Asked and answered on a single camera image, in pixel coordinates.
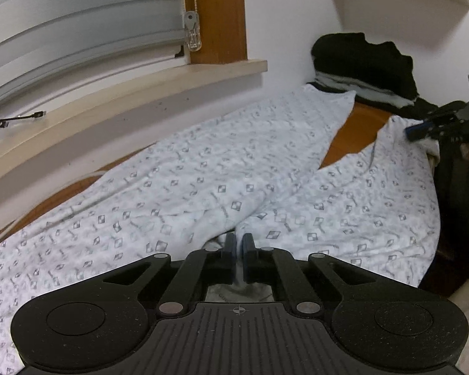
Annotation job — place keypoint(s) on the clear blind cord handle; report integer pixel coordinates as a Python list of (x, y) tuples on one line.
[(192, 31)]

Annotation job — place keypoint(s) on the white patterned pajama garment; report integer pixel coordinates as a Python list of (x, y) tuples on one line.
[(257, 170)]

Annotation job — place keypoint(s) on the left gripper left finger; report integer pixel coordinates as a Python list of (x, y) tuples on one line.
[(200, 270)]

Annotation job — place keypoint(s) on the black folded clothes pile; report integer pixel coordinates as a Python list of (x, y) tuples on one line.
[(379, 74)]

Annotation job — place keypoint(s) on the grey roller window blind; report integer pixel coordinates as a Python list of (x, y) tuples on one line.
[(40, 38)]

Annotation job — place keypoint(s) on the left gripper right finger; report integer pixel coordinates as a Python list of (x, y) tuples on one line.
[(277, 269)]

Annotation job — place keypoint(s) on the beige window sill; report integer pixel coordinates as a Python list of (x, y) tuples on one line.
[(98, 107)]

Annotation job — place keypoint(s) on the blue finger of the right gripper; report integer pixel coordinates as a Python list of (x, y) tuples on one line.
[(418, 132)]

